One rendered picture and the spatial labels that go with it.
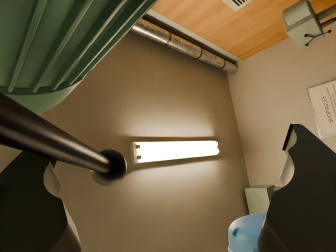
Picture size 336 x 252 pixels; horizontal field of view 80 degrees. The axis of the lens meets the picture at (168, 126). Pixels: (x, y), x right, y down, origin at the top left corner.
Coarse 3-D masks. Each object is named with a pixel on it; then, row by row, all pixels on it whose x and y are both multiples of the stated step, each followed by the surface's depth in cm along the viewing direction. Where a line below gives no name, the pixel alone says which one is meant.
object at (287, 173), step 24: (288, 144) 10; (312, 144) 9; (288, 168) 8; (312, 168) 8; (288, 192) 7; (312, 192) 7; (288, 216) 6; (312, 216) 6; (264, 240) 6; (288, 240) 6; (312, 240) 5
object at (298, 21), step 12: (300, 0) 163; (288, 12) 168; (300, 12) 164; (312, 12) 168; (324, 12) 174; (288, 24) 175; (300, 24) 174; (312, 24) 175; (324, 24) 190; (300, 36) 191; (312, 36) 192; (324, 36) 197
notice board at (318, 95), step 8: (312, 88) 246; (320, 88) 240; (328, 88) 235; (312, 96) 246; (320, 96) 240; (328, 96) 235; (312, 104) 245; (320, 104) 240; (328, 104) 234; (320, 112) 239; (328, 112) 234; (320, 120) 239; (328, 120) 234; (320, 128) 239; (328, 128) 233; (320, 136) 238; (328, 136) 233
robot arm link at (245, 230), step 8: (248, 216) 41; (256, 216) 40; (264, 216) 39; (232, 224) 38; (240, 224) 37; (248, 224) 36; (256, 224) 36; (232, 232) 36; (240, 232) 34; (248, 232) 33; (256, 232) 33; (232, 240) 36; (240, 240) 34; (248, 240) 33; (256, 240) 32; (232, 248) 36; (240, 248) 34; (248, 248) 33; (256, 248) 32
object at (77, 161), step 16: (0, 96) 5; (0, 112) 5; (16, 112) 6; (32, 112) 7; (0, 128) 6; (16, 128) 6; (32, 128) 7; (48, 128) 8; (16, 144) 7; (32, 144) 7; (48, 144) 8; (64, 144) 9; (80, 144) 11; (64, 160) 10; (80, 160) 11; (96, 160) 14; (112, 160) 19; (96, 176) 18; (112, 176) 18
